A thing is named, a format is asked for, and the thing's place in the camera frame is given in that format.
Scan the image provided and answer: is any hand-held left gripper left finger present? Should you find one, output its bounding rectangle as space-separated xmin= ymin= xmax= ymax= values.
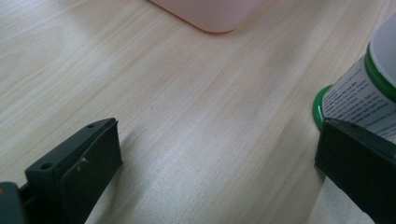
xmin=19 ymin=117 xmax=124 ymax=224

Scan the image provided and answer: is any pink plastic container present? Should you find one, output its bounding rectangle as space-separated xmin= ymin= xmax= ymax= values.
xmin=148 ymin=0 xmax=269 ymax=34

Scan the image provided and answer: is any green bottle with white label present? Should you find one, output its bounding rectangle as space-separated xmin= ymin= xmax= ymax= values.
xmin=312 ymin=12 xmax=396 ymax=145

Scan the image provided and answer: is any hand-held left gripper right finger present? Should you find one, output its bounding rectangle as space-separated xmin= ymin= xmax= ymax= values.
xmin=314 ymin=117 xmax=396 ymax=224

